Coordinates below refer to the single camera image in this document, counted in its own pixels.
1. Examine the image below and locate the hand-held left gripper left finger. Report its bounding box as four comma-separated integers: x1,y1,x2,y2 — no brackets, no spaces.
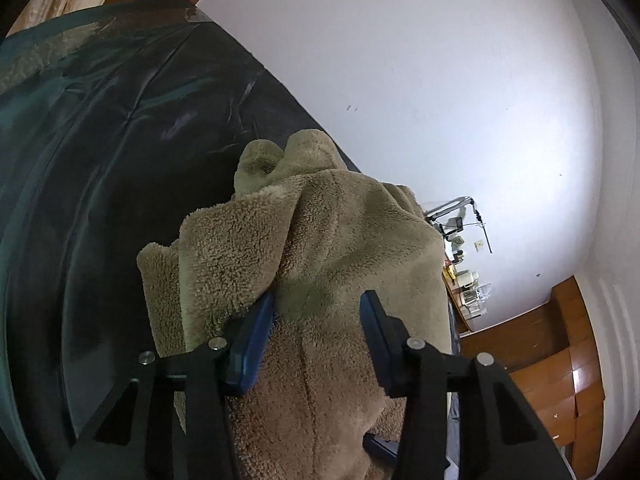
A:
60,290,276,480

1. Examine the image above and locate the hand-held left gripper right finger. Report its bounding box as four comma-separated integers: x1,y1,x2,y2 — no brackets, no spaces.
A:
360,290,576,480

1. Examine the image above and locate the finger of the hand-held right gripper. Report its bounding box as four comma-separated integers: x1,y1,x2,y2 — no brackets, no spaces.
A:
362,432,401,461

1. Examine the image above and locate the tan fleece garment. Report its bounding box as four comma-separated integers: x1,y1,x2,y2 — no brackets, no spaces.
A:
137,130,453,480

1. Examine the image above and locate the row of small desk items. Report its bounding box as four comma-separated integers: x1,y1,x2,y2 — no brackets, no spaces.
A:
442,240,493,311

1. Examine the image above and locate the dark green bed sheet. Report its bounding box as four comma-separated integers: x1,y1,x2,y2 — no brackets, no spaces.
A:
0,0,366,480

